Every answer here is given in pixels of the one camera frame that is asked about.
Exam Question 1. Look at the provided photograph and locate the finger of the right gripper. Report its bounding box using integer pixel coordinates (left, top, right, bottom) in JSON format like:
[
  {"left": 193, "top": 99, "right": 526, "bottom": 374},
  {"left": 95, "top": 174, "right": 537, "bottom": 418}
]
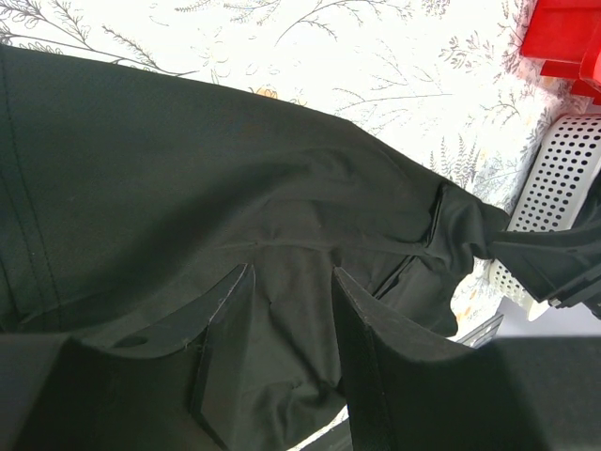
[{"left": 490, "top": 187, "right": 600, "bottom": 310}]

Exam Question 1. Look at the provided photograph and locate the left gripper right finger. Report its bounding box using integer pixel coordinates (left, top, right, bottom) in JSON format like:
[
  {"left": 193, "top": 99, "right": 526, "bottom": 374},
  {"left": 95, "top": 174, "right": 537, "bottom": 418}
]
[{"left": 331, "top": 269, "right": 600, "bottom": 450}]

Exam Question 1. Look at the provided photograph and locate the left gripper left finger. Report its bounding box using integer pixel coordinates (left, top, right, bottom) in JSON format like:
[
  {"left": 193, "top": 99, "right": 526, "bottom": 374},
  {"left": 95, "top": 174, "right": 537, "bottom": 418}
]
[{"left": 1, "top": 265, "right": 254, "bottom": 450}]

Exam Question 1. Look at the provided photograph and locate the black t shirt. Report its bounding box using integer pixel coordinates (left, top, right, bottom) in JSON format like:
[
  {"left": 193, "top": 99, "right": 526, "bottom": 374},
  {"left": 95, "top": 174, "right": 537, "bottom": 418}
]
[{"left": 1, "top": 46, "right": 508, "bottom": 450}]

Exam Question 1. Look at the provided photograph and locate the white perforated laundry basket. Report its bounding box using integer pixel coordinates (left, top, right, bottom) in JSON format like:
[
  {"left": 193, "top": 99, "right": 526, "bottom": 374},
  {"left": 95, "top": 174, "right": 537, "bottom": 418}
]
[{"left": 490, "top": 114, "right": 600, "bottom": 320}]

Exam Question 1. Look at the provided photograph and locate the floral table cloth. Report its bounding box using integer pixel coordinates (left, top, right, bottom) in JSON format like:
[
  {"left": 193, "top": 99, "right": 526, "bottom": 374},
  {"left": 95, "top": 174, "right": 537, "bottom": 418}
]
[{"left": 1, "top": 1, "right": 585, "bottom": 338}]

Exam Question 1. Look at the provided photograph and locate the red plastic tray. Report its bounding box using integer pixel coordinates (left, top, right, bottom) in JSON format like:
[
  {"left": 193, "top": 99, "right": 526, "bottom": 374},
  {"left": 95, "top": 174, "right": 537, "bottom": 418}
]
[{"left": 520, "top": 0, "right": 600, "bottom": 105}]

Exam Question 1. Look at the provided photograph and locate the aluminium frame rail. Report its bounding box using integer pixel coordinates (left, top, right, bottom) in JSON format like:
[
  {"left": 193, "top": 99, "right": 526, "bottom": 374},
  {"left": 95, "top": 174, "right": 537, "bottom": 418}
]
[{"left": 457, "top": 313, "right": 504, "bottom": 349}]

